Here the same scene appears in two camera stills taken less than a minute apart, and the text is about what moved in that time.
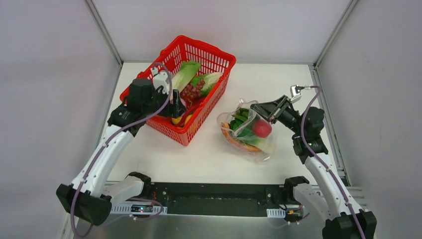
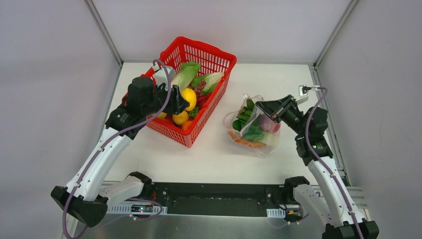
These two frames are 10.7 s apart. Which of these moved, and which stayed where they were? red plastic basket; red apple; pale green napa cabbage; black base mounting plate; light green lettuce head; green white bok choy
Moved: red apple; green white bok choy
Stayed: light green lettuce head; black base mounting plate; pale green napa cabbage; red plastic basket
